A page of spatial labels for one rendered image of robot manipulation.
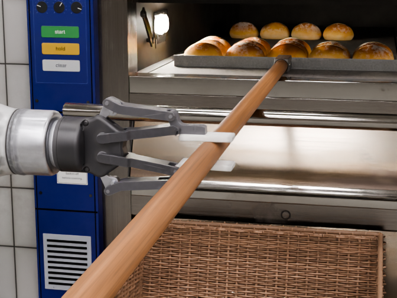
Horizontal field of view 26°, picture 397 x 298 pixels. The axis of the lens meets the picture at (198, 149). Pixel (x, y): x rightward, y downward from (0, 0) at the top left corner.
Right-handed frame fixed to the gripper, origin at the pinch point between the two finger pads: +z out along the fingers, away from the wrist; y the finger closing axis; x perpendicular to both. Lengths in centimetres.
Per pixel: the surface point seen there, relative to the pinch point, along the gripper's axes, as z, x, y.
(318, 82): 10, -80, 2
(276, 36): -9, -178, 0
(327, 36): 8, -178, 0
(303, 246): 8, -76, 38
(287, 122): 6.7, -42.8, 3.8
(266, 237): 0, -77, 37
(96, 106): -29, -44, 2
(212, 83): -14, -81, 3
